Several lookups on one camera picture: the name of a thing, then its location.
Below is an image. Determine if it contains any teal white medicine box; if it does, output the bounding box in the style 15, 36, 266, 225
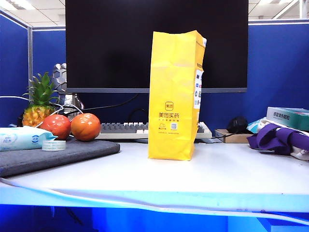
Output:
266, 106, 309, 131

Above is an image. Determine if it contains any small pineapple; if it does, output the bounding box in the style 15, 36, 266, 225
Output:
22, 72, 60, 128

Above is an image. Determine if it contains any silver geometric figurine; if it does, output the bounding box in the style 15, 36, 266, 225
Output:
52, 63, 84, 114

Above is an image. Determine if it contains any brown cardboard box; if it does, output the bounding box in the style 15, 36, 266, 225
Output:
214, 129, 254, 144

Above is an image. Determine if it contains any yellow paper bag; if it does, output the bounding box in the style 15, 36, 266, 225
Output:
147, 29, 207, 161

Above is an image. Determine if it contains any white charging cable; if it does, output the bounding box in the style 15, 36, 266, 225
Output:
0, 95, 84, 128

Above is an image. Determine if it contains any grey white keyboard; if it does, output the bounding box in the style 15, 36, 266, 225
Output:
94, 121, 212, 140

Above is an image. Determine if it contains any purple cloth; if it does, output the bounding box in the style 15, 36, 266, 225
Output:
246, 123, 309, 156

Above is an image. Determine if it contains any black computer monitor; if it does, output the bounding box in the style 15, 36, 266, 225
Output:
65, 0, 249, 94

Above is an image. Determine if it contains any red orange tomato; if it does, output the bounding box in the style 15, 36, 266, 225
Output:
39, 114, 71, 141

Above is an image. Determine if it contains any grey felt pad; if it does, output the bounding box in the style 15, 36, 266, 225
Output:
0, 136, 121, 178

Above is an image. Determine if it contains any blue white wet wipes pack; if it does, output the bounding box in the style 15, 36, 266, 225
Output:
0, 125, 58, 152

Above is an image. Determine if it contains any black monitor cable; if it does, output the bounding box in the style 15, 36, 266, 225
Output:
64, 93, 140, 116

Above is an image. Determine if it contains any black computer mouse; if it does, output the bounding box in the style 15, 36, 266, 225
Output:
226, 116, 249, 134

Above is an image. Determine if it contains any clear tape roll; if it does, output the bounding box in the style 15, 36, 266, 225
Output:
42, 140, 67, 152

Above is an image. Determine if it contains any light blue tissue pack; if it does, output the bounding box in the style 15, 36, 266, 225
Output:
247, 117, 273, 134

